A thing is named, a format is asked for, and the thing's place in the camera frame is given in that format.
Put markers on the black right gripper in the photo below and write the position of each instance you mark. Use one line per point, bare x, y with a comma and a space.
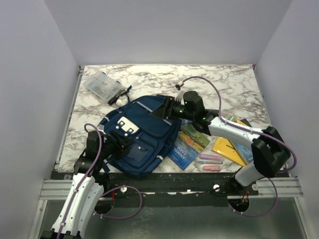
166, 109

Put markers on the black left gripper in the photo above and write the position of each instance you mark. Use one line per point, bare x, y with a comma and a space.
124, 142

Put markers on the navy blue student backpack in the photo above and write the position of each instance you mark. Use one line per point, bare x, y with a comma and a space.
153, 137

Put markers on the purple highlighter marker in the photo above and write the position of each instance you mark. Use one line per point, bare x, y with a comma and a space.
210, 157

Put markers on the blue white pen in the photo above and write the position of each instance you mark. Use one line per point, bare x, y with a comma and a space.
208, 162

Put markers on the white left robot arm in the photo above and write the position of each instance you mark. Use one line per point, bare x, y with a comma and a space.
85, 189

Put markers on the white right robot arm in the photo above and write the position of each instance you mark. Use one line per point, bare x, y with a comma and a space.
269, 151

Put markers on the Nineteen Eighty-Four book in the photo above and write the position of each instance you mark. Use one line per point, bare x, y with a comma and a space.
184, 123

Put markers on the white cylindrical object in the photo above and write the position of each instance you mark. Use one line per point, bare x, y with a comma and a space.
120, 102

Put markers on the Animal Farm book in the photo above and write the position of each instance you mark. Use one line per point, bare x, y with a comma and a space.
189, 143

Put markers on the clear plastic organiser box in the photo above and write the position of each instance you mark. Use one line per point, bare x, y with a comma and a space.
103, 86

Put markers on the yellow notebook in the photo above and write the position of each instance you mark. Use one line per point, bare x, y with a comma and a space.
224, 147

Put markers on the colourful children's book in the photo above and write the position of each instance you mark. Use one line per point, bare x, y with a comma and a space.
235, 120

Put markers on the blue picture book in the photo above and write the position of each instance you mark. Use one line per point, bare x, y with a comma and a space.
245, 153

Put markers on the black mounting base plate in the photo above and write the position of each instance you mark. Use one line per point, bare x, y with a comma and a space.
172, 190

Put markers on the aluminium extrusion rail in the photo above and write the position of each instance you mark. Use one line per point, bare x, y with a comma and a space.
284, 187

